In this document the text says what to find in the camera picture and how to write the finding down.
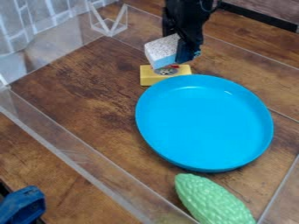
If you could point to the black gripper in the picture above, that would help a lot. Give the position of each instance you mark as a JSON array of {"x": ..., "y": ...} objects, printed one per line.
[{"x": 185, "y": 17}]

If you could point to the white speckled foam block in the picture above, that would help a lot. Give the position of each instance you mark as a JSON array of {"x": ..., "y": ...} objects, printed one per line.
[{"x": 161, "y": 51}]

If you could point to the yellow rectangular box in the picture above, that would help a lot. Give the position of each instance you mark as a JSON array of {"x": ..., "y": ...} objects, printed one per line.
[{"x": 150, "y": 76}]

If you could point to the blue round tray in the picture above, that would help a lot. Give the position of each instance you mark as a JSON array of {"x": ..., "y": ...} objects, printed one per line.
[{"x": 205, "y": 123}]

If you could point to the white grid curtain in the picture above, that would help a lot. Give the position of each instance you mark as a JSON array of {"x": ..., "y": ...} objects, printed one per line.
[{"x": 28, "y": 17}]

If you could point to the green bitter gourd toy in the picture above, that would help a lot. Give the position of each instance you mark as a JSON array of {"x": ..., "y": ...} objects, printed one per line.
[{"x": 210, "y": 203}]

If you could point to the clear acrylic enclosure wall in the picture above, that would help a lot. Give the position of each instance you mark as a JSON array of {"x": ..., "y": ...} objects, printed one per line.
[{"x": 69, "y": 136}]

